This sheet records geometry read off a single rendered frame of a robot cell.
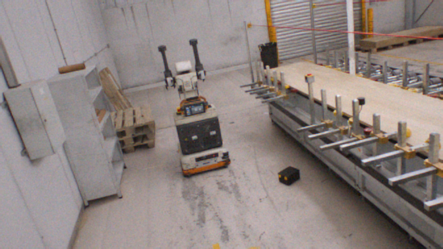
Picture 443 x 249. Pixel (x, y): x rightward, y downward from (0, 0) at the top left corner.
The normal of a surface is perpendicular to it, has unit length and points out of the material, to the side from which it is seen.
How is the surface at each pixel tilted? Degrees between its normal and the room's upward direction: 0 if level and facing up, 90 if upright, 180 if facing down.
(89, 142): 90
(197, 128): 90
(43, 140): 90
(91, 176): 90
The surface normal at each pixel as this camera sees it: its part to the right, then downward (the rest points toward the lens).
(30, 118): 0.21, 0.30
